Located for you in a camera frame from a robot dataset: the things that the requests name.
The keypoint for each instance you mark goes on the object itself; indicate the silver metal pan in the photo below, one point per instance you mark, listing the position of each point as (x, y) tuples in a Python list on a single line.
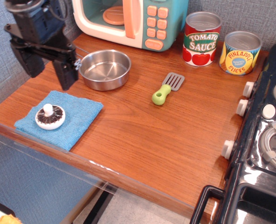
[(105, 70)]

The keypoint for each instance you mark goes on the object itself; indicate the green handled grey spatula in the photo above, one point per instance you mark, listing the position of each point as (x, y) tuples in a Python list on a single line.
[(172, 82)]

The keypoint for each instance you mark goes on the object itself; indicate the white stove knob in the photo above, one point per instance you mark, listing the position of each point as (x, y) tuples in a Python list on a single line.
[(242, 106), (227, 148), (247, 91)]

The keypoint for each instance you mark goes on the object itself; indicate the pineapple slices can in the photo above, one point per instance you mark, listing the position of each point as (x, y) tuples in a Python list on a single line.
[(240, 52)]

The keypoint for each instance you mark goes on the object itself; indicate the blue folded cloth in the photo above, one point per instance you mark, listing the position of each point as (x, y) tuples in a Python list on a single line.
[(80, 113)]

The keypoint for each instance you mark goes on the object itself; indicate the white stove knob upper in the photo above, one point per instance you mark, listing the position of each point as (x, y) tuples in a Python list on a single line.
[(247, 91)]

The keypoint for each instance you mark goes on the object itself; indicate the white stove knob lower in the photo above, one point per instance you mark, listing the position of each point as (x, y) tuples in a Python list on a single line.
[(227, 148)]

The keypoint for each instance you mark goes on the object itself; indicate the yellow object bottom left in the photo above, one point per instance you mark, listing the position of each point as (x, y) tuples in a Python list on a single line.
[(9, 219)]

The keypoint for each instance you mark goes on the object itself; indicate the black toy stove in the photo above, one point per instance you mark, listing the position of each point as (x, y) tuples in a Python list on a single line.
[(250, 179)]

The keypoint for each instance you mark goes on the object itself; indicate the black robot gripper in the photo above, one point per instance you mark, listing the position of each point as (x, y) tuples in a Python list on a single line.
[(38, 32)]

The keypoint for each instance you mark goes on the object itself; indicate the tomato sauce can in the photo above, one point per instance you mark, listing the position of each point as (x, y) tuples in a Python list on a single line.
[(202, 31)]

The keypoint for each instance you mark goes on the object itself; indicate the white toy mushroom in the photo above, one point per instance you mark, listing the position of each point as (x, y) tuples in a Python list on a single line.
[(50, 117)]

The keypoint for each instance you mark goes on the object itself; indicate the teal toy microwave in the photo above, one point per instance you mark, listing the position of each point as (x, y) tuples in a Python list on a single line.
[(144, 24)]

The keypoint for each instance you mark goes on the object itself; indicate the clear acrylic edge guard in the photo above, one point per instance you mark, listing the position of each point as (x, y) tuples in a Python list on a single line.
[(42, 184)]

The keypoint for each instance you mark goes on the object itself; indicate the black oven door handle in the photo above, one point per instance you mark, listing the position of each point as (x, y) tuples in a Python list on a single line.
[(208, 192)]

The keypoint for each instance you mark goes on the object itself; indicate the white stove knob middle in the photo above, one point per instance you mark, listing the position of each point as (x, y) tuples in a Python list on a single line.
[(242, 106)]

